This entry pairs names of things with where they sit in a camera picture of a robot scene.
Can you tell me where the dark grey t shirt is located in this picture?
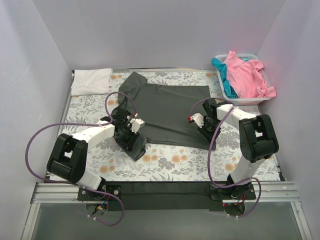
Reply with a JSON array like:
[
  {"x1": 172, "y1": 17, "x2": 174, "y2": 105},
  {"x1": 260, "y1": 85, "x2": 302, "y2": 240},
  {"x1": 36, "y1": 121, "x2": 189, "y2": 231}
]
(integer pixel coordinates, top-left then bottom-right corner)
[{"x1": 118, "y1": 72, "x2": 210, "y2": 161}]

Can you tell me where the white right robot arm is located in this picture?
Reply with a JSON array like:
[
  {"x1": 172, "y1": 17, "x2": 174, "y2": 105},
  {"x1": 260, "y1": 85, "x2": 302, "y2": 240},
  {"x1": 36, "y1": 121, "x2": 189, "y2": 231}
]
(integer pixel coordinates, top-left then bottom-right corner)
[{"x1": 198, "y1": 98, "x2": 279, "y2": 200}]

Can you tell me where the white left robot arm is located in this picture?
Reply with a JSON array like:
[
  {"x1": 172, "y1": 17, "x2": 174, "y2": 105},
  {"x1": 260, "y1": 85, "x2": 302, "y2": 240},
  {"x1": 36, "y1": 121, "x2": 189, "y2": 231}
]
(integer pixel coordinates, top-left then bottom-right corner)
[{"x1": 46, "y1": 108, "x2": 146, "y2": 201}]

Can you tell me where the floral table mat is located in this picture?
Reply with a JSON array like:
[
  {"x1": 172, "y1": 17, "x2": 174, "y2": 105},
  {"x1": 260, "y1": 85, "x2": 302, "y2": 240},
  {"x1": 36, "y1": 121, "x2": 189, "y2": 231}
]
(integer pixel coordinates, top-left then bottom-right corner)
[{"x1": 62, "y1": 70, "x2": 280, "y2": 182}]

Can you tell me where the teal t shirt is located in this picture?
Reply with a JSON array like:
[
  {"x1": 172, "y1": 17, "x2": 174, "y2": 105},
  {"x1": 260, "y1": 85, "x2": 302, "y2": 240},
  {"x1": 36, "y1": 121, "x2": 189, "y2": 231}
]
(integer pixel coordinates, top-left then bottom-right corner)
[{"x1": 211, "y1": 55, "x2": 255, "y2": 99}]

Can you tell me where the pink t shirt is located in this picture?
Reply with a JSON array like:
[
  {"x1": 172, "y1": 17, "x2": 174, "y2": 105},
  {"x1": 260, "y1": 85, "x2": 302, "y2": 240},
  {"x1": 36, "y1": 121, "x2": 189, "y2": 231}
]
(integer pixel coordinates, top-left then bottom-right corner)
[{"x1": 224, "y1": 51, "x2": 276, "y2": 99}]

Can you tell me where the white folded t shirt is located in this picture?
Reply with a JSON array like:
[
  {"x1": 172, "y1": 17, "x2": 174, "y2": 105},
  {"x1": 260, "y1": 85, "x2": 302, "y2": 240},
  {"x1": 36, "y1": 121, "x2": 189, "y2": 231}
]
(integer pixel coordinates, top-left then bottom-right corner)
[{"x1": 71, "y1": 68, "x2": 113, "y2": 97}]

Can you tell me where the white plastic laundry basket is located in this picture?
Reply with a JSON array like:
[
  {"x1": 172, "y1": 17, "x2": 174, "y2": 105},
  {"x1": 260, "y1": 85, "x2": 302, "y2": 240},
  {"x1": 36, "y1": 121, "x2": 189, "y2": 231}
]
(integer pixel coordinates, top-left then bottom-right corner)
[{"x1": 215, "y1": 53, "x2": 271, "y2": 106}]

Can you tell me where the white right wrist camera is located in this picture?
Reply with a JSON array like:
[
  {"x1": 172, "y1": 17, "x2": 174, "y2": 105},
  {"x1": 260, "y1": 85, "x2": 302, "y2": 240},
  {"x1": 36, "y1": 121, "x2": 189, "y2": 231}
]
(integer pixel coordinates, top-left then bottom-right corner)
[{"x1": 188, "y1": 113, "x2": 204, "y2": 129}]

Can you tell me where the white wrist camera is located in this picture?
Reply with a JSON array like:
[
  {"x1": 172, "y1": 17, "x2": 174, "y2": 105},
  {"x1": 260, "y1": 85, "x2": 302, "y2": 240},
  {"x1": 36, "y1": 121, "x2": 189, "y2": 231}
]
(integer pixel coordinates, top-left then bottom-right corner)
[
  {"x1": 188, "y1": 113, "x2": 204, "y2": 129},
  {"x1": 130, "y1": 118, "x2": 145, "y2": 133}
]

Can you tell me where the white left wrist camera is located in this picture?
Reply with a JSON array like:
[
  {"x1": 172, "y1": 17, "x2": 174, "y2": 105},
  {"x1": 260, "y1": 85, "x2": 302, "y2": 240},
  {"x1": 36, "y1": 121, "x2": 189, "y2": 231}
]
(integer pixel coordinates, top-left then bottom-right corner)
[{"x1": 130, "y1": 118, "x2": 145, "y2": 133}]

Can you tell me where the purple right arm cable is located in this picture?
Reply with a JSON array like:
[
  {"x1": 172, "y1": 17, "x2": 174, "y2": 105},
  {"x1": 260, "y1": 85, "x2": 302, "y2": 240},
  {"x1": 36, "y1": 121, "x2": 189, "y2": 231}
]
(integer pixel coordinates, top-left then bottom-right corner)
[{"x1": 189, "y1": 97, "x2": 263, "y2": 219}]

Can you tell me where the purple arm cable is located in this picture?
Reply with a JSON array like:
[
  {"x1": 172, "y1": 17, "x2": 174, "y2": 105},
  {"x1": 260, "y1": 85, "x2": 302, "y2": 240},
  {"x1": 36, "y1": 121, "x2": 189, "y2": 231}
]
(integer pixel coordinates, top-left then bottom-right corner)
[
  {"x1": 189, "y1": 97, "x2": 263, "y2": 219},
  {"x1": 24, "y1": 92, "x2": 138, "y2": 227}
]

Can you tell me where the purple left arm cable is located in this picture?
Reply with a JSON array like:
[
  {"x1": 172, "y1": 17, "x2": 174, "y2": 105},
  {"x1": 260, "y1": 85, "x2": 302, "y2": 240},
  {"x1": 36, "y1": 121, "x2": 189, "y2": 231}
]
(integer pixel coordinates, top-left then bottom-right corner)
[{"x1": 24, "y1": 92, "x2": 138, "y2": 227}]

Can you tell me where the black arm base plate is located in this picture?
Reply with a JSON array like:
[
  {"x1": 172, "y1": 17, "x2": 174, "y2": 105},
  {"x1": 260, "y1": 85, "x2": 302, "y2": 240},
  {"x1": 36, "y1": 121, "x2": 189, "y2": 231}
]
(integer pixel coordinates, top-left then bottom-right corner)
[{"x1": 77, "y1": 181, "x2": 258, "y2": 211}]

